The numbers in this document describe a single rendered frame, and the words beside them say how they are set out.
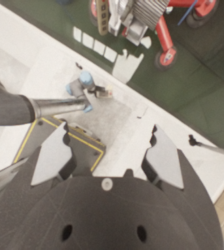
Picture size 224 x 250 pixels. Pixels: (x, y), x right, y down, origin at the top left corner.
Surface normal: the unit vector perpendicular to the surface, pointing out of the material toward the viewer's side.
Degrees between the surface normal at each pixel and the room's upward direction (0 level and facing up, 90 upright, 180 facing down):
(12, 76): 0
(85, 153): 0
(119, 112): 0
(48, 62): 12
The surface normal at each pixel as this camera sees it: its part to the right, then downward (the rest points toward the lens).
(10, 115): 0.83, 0.42
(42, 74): -0.12, 0.02
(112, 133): 0.06, 0.13
